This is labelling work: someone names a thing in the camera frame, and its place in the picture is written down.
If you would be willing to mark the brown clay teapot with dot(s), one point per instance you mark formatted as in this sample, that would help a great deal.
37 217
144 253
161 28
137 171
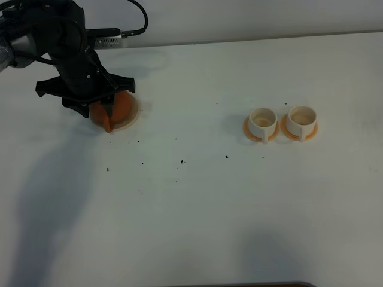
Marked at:
119 110

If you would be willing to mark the white teacup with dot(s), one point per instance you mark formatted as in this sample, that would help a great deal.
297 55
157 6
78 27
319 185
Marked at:
262 122
301 121

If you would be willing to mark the right orange cup saucer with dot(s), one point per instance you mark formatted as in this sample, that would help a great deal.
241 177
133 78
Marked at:
294 137

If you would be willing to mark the left white teacup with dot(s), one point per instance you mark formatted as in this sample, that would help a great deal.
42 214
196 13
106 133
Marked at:
262 122

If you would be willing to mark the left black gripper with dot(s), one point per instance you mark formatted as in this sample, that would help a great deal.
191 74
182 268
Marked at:
83 81

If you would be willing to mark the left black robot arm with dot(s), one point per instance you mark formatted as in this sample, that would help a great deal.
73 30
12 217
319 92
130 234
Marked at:
54 33

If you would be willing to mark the right white teacup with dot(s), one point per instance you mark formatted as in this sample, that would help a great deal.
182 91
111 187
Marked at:
301 121

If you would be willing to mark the cream teapot saucer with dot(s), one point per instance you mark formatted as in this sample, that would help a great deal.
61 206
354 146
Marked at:
134 115

